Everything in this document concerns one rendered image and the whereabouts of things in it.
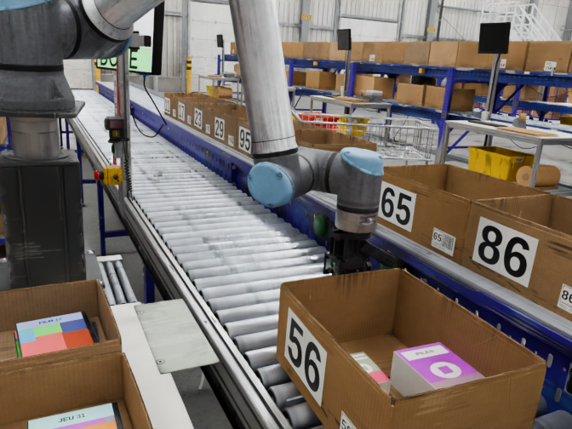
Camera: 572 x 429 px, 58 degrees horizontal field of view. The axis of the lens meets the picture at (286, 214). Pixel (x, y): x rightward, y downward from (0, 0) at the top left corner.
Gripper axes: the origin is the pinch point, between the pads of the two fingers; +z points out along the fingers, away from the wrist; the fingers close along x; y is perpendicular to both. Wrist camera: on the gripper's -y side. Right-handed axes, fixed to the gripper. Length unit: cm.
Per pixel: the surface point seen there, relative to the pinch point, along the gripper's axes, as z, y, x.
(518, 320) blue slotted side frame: -6.2, -22.8, 24.9
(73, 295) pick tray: -1, 58, -25
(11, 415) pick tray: 3, 70, 7
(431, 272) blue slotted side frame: -5.9, -22.8, -1.1
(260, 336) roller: 5.4, 20.8, -5.2
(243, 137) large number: -17, -29, -146
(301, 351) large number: -3.3, 22.2, 15.9
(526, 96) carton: -9, -901, -707
